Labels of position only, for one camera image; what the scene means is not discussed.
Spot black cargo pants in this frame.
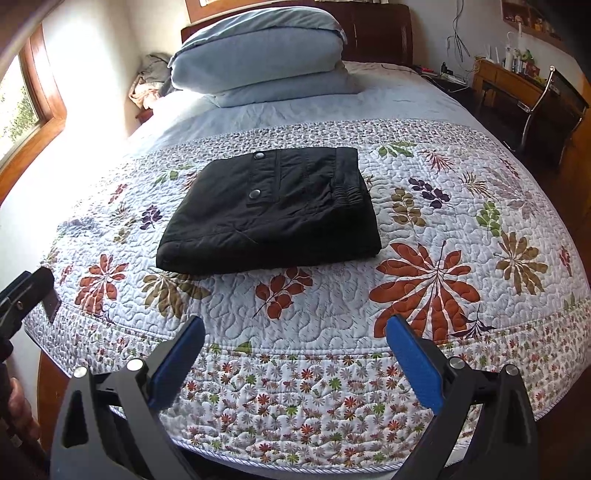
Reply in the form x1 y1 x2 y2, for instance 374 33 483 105
156 147 382 276

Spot left hand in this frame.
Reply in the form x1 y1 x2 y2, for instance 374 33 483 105
8 377 40 442

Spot wooden framed side window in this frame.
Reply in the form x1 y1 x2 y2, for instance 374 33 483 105
1 26 67 199

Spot floral quilted bedspread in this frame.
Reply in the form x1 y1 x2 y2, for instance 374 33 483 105
25 62 590 478

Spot wooden nightstand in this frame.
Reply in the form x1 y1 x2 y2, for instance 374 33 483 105
136 109 153 124

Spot light blue pillow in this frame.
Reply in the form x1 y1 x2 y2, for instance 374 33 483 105
204 62 362 110

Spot black office chair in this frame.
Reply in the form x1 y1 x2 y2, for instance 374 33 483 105
507 66 589 167

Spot folded light blue duvet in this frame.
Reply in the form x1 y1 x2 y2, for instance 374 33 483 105
168 6 346 94

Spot wooden desk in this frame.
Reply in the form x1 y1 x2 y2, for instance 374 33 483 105
473 59 546 113

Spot dark wooden headboard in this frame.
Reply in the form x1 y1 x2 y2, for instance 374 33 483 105
180 0 414 67

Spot hanging white cable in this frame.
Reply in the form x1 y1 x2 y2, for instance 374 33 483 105
445 0 472 66

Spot wooden wall shelf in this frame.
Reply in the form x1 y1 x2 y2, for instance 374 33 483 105
500 0 564 48

